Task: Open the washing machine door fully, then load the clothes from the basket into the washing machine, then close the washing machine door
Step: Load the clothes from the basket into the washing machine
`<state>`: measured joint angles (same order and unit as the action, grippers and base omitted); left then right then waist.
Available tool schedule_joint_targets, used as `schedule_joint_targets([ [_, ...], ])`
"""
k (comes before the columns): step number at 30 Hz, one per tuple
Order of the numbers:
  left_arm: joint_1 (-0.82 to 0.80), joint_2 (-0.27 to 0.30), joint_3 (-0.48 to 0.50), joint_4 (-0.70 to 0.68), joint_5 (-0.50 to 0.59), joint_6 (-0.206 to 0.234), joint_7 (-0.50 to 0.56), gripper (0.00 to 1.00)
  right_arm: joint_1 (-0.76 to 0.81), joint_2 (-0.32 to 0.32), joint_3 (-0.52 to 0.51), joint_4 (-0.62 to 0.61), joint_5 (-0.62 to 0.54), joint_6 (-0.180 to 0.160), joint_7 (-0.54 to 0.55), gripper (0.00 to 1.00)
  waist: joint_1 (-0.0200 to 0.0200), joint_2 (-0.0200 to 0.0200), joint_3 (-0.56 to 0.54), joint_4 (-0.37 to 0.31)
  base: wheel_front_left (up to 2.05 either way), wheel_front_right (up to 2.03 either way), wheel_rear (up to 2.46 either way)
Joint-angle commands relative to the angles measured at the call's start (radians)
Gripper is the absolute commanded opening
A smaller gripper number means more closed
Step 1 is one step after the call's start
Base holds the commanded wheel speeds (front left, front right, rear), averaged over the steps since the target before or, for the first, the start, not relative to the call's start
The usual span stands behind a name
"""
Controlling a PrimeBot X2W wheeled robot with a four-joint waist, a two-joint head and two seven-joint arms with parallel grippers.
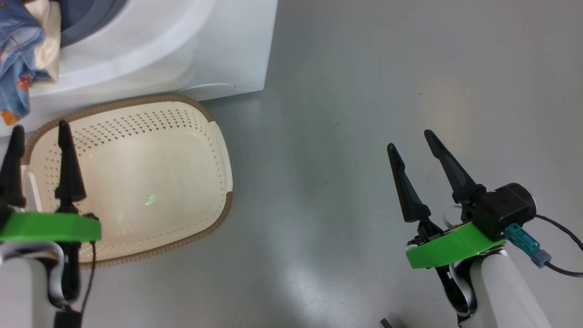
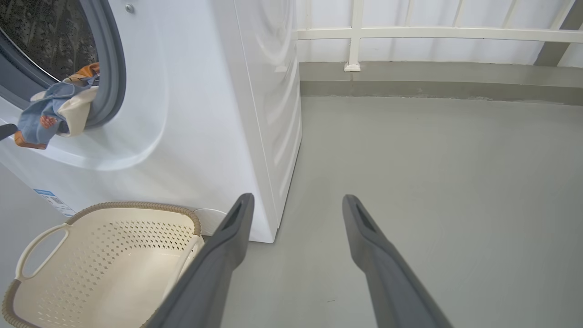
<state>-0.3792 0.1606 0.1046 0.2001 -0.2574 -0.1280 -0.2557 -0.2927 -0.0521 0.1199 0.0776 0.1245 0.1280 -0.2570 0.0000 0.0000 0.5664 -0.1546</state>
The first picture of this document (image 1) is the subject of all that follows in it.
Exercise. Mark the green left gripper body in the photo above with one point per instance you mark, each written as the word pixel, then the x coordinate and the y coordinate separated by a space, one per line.
pixel 45 227

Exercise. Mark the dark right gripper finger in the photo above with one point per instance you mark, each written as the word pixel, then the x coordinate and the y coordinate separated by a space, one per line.
pixel 412 200
pixel 455 175

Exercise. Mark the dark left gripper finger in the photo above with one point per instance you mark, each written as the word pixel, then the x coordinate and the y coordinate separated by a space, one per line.
pixel 69 177
pixel 12 177

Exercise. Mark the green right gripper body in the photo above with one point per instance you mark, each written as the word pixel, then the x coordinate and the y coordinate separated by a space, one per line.
pixel 451 248

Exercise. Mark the blue cartoon print garment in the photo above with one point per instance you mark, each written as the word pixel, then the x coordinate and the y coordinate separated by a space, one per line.
pixel 18 54

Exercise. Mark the cream orange cartoon garment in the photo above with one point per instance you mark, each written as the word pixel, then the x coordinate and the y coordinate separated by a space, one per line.
pixel 50 41

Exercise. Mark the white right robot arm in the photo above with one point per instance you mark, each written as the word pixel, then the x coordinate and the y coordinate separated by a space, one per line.
pixel 505 296

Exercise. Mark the grey rubber door gasket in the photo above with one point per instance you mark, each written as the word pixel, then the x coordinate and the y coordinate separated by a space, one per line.
pixel 86 18

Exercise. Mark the white front-load washing machine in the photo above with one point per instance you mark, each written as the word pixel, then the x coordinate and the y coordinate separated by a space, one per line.
pixel 182 45

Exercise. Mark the cream perforated laundry basket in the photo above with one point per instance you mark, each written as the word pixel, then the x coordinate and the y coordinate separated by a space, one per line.
pixel 150 173

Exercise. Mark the small grey block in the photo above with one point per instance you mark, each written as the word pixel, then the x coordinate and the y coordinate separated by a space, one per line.
pixel 387 323

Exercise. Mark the round white filter cover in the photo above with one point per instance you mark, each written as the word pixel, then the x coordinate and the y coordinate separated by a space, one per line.
pixel 209 90

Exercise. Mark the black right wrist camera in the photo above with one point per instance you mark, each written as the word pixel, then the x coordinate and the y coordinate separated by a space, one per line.
pixel 505 209

